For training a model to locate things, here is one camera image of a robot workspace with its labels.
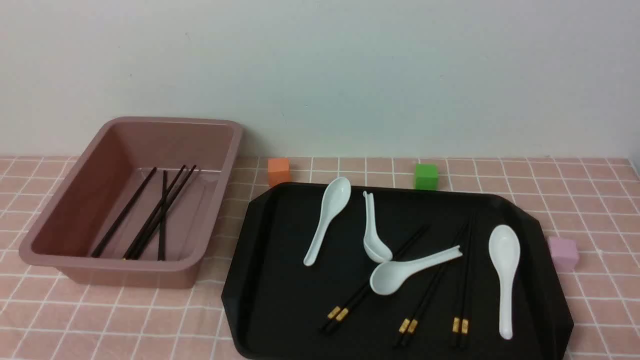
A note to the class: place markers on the gold-banded black chopstick pair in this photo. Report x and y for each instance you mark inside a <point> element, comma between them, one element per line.
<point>410,324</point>
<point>462,284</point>
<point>431,320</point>
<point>332,317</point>
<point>468,286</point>
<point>354,306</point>

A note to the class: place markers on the plain black chopstick upright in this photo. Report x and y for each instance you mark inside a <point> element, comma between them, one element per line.
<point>161,250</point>

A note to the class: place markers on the pink foam cube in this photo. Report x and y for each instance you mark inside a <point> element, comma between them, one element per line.
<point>564,253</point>

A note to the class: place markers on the white spoon far left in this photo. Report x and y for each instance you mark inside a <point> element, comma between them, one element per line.
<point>335,198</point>

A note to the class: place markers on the green foam cube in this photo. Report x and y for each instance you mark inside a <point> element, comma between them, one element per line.
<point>426,177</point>

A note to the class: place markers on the plain black chopstick leftmost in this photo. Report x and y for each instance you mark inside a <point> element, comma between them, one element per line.
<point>104,242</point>

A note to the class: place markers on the white spoon far right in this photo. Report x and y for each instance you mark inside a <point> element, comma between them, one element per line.
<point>505,253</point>

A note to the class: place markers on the plain black chopstick right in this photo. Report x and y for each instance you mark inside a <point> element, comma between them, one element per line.
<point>175,190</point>

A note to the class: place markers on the orange foam cube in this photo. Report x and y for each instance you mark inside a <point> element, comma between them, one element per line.
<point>278,171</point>

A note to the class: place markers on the white spoon centre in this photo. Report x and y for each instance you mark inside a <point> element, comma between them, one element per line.
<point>389,276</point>

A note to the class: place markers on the black plastic tray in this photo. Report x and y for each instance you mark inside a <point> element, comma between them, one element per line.
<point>275,305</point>

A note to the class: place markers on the pink checkered tablecloth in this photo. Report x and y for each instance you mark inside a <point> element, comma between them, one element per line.
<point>46,316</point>

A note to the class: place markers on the pink plastic bin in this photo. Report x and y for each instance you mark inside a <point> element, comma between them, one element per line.
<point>104,178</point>

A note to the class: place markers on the plain black chopstick middle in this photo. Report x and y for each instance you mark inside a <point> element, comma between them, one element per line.
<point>149,219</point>

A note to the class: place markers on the white spoon on side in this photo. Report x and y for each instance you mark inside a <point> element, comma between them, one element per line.
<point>374,247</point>

